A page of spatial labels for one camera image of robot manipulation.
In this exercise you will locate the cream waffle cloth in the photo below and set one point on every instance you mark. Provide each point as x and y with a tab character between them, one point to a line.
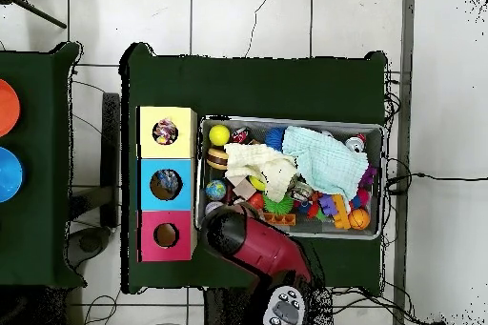
259	161

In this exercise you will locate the crushed clear plastic bottle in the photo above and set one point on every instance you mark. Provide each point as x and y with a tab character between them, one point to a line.
167	181

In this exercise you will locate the mint waffle cloth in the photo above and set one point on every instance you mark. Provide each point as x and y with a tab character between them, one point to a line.
328	161

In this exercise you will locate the small polka dot paper ball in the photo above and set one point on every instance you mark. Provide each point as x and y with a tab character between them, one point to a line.
164	132

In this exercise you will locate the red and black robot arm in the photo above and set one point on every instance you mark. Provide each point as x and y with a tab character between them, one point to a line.
267	248

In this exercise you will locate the wooden box three round holes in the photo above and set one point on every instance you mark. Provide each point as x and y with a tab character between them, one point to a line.
148	146

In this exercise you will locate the brown toy burger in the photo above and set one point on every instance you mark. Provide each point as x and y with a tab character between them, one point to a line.
218	158

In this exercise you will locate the plain wooden block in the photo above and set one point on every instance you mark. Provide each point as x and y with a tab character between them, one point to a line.
244	189

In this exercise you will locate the yellow ball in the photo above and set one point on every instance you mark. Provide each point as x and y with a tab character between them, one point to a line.
219	135

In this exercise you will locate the small globe ball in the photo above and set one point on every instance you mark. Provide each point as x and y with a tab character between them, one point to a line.
215	190

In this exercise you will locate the orange rubber toy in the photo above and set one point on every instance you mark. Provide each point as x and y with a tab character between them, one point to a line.
279	219

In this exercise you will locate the dark green table cloth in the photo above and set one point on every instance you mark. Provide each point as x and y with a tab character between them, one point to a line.
251	88
34	226

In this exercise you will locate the red and silver can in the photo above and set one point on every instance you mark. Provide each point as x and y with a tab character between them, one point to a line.
356	142

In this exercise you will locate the orange toy basketball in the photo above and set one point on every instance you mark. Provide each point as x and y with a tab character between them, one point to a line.
358	219

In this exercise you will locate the black upright panel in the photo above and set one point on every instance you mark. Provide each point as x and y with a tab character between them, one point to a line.
110	157

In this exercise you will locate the grey floor foot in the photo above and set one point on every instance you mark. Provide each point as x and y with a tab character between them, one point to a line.
89	243

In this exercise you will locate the blue round bowl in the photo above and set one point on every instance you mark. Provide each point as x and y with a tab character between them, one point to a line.
7	174

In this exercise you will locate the orange round bowl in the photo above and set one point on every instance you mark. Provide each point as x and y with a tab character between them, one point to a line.
7	107

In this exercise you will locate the dark tripod leg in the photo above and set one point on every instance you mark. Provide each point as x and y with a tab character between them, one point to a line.
38	14

